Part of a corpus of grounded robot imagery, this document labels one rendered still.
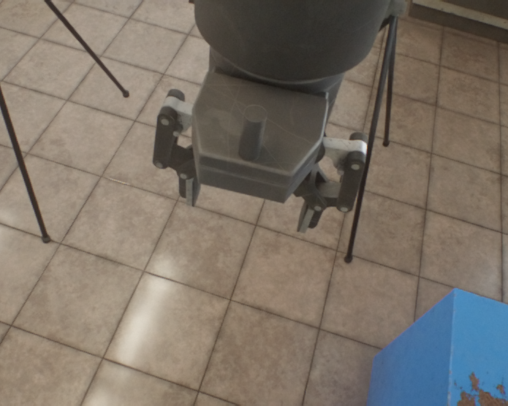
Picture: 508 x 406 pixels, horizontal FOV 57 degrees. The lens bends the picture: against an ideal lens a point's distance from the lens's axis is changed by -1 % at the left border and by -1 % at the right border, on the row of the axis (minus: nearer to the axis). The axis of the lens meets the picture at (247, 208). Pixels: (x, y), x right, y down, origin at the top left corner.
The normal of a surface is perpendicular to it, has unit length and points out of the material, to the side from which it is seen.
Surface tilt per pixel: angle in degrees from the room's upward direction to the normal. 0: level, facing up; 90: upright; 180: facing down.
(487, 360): 0
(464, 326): 0
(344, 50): 90
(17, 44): 0
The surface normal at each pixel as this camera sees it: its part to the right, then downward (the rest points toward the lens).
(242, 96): 0.11, -0.54
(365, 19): 0.59, 0.71
